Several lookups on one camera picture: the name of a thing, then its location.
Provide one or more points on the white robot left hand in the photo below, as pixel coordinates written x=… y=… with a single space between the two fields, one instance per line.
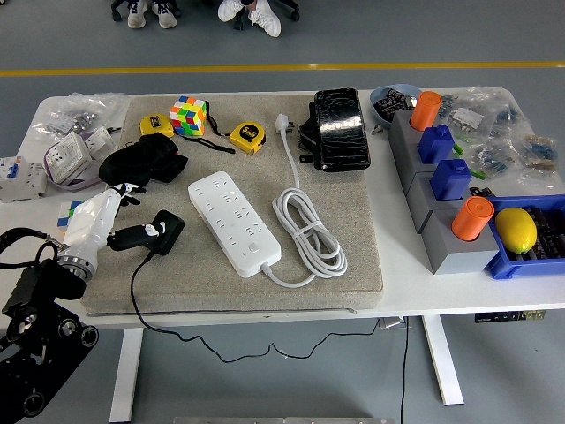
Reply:
x=88 y=221

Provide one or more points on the black plug adapter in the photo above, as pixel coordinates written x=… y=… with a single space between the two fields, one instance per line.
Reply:
x=170 y=225

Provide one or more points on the white power strip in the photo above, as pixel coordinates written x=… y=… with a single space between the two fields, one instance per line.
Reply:
x=234 y=225

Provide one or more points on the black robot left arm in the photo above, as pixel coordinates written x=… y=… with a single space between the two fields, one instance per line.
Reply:
x=26 y=282

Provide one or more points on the small colourful puzzle cube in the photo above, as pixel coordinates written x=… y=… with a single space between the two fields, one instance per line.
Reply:
x=64 y=216

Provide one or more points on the purple band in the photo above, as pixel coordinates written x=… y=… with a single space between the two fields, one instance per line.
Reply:
x=70 y=185

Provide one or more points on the large white socket panel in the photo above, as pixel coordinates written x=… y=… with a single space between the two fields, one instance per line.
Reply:
x=66 y=156

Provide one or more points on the black cloth bundle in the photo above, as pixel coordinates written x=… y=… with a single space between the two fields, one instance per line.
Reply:
x=141 y=161

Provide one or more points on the white circuit breaker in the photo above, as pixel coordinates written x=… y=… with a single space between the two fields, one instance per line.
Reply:
x=20 y=179

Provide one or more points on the small white socket panel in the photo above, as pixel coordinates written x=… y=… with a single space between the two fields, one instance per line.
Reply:
x=99 y=139

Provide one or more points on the clear bag of metal parts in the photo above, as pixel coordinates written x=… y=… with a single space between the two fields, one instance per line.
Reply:
x=75 y=115

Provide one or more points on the small yellow tape measure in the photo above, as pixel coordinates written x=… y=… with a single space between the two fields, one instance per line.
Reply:
x=154 y=124

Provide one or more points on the large colourful puzzle cube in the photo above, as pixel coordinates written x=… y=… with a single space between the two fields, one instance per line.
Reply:
x=189 y=115

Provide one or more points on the white table leg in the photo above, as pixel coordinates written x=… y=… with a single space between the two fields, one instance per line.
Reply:
x=443 y=362
x=125 y=375

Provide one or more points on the yellow tape measure with print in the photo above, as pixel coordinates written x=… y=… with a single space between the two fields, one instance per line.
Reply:
x=247 y=137

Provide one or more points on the person's white sneaker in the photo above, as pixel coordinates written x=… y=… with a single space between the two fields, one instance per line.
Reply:
x=164 y=15
x=137 y=15
x=230 y=9
x=267 y=21

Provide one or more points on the black chair caster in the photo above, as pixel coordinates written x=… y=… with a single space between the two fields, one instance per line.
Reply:
x=239 y=24
x=292 y=11
x=117 y=11

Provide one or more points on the grey-brown mat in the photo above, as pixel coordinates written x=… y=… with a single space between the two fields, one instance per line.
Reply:
x=344 y=212

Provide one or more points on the glossy black case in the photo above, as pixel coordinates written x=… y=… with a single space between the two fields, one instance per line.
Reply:
x=342 y=128

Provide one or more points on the small metal clip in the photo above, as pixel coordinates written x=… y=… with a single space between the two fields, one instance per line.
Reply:
x=376 y=130

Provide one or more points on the blue bowl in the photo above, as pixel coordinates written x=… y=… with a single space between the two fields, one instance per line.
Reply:
x=377 y=95

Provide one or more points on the grey holder block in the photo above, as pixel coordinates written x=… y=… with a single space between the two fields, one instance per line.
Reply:
x=419 y=194
x=399 y=126
x=459 y=262
x=410 y=165

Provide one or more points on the black components in bowl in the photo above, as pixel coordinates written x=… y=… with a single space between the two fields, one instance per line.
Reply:
x=393 y=103

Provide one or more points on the blue block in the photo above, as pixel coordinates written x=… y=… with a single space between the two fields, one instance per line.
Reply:
x=434 y=143
x=450 y=179

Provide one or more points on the orange cylinder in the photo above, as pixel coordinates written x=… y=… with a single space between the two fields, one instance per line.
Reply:
x=470 y=218
x=426 y=110

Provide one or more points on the green peg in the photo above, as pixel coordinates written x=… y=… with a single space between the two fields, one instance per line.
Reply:
x=479 y=174
x=457 y=149

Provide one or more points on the clear bag with white card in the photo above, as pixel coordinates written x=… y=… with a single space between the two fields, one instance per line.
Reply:
x=468 y=117

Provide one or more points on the small black component piece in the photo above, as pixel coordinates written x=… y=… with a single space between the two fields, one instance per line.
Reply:
x=481 y=192

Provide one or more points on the clear bag of blue parts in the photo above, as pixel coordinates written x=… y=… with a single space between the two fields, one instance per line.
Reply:
x=494 y=159

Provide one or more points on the blue storage bin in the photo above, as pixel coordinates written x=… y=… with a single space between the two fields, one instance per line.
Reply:
x=507 y=265

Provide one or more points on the yellow lemon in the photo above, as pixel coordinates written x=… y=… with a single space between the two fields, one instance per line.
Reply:
x=516 y=229

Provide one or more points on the black table control panel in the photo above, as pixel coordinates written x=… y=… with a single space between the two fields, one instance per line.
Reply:
x=507 y=316

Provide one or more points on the clear bag of brown resistors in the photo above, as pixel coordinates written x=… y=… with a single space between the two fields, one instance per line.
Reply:
x=540 y=154

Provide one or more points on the black components in bin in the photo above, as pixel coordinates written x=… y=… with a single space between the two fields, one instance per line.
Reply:
x=552 y=234

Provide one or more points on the grey metal bracket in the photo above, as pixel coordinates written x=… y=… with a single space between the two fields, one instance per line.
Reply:
x=393 y=323

